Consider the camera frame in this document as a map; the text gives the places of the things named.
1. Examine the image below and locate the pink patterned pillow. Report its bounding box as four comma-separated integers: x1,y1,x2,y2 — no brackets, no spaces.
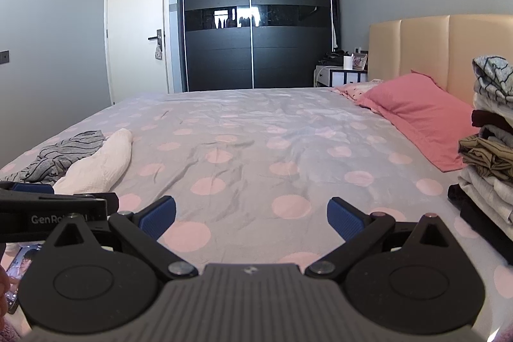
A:
331,79,385,102

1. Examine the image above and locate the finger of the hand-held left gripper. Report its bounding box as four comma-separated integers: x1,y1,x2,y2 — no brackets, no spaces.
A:
94,193,120,214
0,182,55,195

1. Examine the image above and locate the beige padded headboard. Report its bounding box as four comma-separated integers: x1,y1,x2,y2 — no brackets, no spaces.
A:
368,14,513,114

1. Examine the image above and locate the white nightstand with dark drawers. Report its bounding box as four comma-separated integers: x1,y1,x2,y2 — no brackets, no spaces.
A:
315,65,368,87

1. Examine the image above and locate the pink garment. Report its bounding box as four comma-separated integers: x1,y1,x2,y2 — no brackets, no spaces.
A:
358,71,482,172

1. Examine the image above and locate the white textured cloth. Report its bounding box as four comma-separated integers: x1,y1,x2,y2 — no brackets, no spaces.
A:
52,128,134,195

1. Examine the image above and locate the white door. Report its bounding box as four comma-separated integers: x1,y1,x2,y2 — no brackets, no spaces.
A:
105,0,174,104

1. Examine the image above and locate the grey striped bow-print shirt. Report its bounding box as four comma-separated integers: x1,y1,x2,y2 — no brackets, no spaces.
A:
0,130,107,184

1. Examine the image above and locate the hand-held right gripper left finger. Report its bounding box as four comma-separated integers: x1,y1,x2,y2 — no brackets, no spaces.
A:
42,196,199,280

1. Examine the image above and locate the black bag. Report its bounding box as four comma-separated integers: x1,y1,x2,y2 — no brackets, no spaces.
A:
323,50,346,67

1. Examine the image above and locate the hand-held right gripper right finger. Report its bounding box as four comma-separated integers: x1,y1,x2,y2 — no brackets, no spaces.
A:
305,197,461,280

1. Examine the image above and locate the stack of folded clothes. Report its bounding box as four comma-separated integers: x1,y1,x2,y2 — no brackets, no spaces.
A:
447,54,513,252

